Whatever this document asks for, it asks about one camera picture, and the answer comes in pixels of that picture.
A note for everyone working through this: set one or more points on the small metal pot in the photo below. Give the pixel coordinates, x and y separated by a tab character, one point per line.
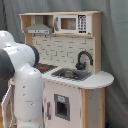
70	74

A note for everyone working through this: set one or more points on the toy oven door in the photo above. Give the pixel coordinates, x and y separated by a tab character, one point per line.
7	109

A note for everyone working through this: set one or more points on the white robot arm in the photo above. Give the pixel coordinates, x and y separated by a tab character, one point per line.
17	63

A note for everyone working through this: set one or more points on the wooden toy kitchen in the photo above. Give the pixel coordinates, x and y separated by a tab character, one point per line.
87	97

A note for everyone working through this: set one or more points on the black toy faucet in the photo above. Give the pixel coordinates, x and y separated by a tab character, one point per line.
83	56

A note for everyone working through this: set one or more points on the grey toy sink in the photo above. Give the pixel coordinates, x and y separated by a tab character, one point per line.
81	75

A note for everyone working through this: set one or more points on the black toy stovetop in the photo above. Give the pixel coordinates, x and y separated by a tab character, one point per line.
43	68

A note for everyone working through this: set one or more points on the grey ice dispenser panel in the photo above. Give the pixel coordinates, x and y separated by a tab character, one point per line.
62	107

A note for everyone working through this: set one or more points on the white toy microwave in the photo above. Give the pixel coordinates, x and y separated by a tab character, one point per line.
70	23

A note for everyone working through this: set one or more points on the grey range hood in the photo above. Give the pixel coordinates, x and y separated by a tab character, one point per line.
39	27

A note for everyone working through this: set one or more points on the grey cupboard door handle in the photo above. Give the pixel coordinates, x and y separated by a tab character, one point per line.
48	111

